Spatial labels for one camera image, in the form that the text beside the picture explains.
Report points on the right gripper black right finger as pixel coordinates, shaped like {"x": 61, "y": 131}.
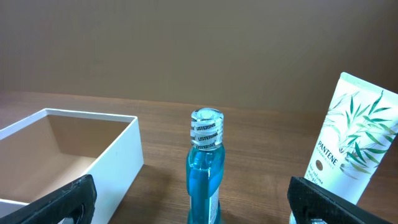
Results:
{"x": 311, "y": 203}

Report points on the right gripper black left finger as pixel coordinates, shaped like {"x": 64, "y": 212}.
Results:
{"x": 72, "y": 203}

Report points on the white Pantene tube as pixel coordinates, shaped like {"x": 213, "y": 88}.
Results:
{"x": 359, "y": 127}

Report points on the blue Listerine mouthwash bottle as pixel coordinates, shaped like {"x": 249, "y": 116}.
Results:
{"x": 205, "y": 166}

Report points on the white cardboard box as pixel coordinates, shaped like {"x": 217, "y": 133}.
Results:
{"x": 53, "y": 147}

